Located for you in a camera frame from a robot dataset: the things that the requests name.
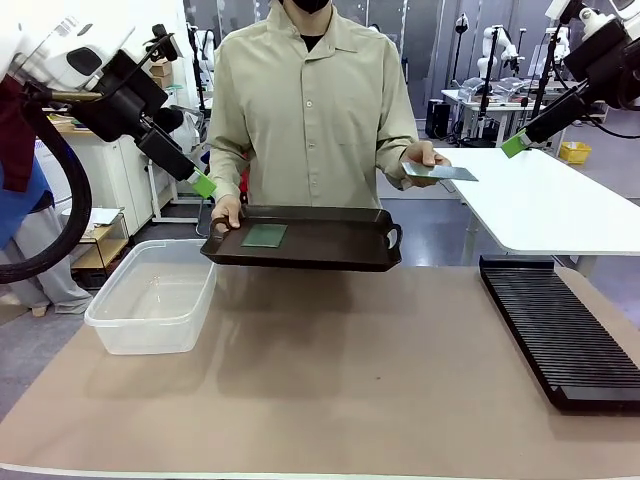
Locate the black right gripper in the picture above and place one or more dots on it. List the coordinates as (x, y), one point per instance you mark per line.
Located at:
(595, 55)

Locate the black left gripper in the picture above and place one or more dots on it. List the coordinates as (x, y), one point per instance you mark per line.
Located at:
(125, 100)

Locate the green PCB board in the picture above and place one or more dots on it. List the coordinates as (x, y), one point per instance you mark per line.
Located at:
(450, 173)
(265, 235)

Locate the dark brown serving tray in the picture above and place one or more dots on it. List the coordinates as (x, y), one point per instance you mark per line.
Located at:
(330, 240)

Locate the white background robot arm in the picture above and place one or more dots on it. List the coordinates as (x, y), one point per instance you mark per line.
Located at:
(484, 65)
(206, 44)

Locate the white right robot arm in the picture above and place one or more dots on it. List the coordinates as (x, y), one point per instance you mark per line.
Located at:
(595, 17)

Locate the person's right forearm beige sleeve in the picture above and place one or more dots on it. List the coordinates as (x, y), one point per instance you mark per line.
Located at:
(225, 175)

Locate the person's left forearm beige sleeve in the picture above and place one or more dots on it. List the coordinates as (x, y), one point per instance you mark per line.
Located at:
(400, 155)

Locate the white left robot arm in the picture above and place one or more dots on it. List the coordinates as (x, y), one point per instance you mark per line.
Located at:
(50, 45)

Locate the person's right hand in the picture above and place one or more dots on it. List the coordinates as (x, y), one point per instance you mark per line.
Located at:
(227, 207)

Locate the person's left hand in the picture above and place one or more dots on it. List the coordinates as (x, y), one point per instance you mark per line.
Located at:
(425, 152)

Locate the yellow plastic crate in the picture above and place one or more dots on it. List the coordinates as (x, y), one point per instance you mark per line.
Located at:
(575, 154)

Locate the black tripod stand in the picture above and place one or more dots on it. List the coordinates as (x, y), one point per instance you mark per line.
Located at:
(551, 60)

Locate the white background work table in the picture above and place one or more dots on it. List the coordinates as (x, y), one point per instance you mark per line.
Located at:
(495, 107)

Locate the white cabinet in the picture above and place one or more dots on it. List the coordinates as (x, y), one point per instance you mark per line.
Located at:
(110, 170)

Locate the large white table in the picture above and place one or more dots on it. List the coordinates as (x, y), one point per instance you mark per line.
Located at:
(540, 200)

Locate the brown cardboard box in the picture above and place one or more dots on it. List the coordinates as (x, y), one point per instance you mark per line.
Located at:
(161, 67)

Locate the small wooden metal shelf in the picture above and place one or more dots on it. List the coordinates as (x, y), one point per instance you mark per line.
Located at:
(107, 247)

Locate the black computer tower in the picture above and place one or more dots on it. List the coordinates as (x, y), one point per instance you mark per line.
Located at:
(440, 120)

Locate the studio light on stand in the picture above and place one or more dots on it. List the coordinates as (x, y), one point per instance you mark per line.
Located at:
(462, 22)

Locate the person torso in beige shirt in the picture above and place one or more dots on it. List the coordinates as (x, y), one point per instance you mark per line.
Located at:
(310, 125)

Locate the bystander in red and blue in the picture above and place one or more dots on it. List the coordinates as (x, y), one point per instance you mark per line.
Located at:
(15, 165)

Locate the clear plastic storage box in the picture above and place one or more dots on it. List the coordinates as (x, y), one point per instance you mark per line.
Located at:
(140, 340)

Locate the black face mask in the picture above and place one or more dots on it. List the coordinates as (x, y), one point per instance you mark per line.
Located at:
(310, 4)

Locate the black slotted PCB rack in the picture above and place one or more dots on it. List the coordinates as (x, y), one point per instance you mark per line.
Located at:
(560, 330)

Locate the black camera on stand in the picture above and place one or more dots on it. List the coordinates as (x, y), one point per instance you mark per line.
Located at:
(161, 34)

